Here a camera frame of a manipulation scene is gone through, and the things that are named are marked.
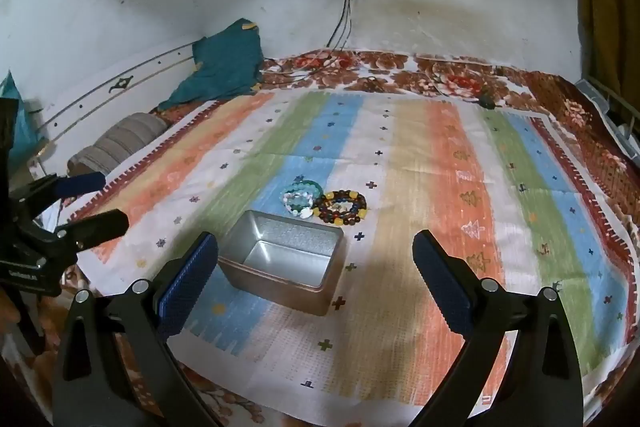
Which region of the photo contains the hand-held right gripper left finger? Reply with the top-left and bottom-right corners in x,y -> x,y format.
52,231 -> 221,427

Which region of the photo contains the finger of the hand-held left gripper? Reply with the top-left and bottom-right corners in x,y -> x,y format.
54,208 -> 130,254
29,171 -> 107,208

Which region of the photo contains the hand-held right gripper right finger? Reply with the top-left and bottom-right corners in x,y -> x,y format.
410,229 -> 586,427

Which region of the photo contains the silver metal tin box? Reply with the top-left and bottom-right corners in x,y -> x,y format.
217,209 -> 348,318

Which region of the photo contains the white turquoise bead bracelet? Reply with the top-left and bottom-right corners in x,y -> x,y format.
280,189 -> 317,219

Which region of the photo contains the grey striped bolster pillow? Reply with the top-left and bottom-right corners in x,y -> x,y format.
66,112 -> 168,178

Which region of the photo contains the teal fabric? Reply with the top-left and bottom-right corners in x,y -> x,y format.
0,71 -> 43,160

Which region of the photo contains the striped pastel mat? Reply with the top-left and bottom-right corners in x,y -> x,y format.
75,89 -> 637,413

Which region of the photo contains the white bed headboard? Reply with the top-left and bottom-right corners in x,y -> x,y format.
0,34 -> 197,172

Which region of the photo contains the teal cloth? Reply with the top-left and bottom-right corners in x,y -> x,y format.
167,18 -> 265,112

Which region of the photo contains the black cable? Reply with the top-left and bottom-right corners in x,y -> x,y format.
337,0 -> 354,51
327,0 -> 349,48

